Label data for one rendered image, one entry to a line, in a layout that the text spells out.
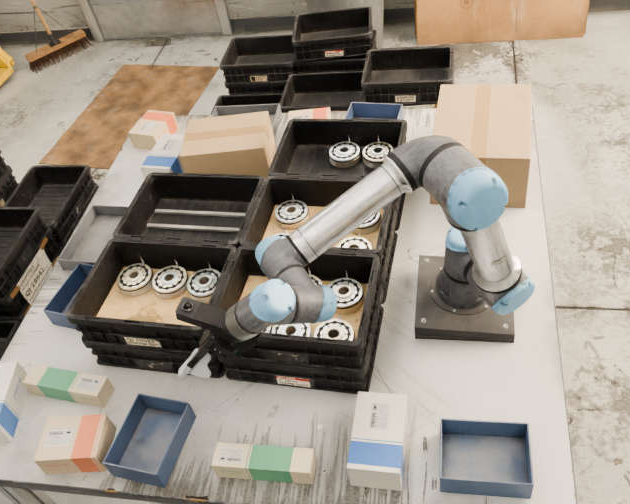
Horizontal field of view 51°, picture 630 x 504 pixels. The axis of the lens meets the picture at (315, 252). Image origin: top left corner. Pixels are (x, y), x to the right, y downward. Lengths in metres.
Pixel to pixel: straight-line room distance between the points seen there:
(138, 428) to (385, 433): 0.66
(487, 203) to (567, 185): 2.09
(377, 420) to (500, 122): 1.07
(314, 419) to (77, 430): 0.60
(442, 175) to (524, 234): 0.84
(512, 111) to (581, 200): 1.14
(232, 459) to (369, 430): 0.33
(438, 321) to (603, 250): 1.41
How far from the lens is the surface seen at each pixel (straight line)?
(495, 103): 2.30
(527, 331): 1.88
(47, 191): 3.33
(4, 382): 2.02
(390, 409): 1.63
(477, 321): 1.83
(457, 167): 1.31
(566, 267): 3.00
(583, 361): 2.71
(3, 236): 3.00
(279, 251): 1.37
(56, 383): 1.97
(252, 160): 2.33
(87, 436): 1.81
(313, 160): 2.24
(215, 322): 1.35
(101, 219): 2.48
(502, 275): 1.59
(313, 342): 1.58
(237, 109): 2.76
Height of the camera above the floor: 2.19
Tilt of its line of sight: 45 degrees down
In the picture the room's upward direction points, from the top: 12 degrees counter-clockwise
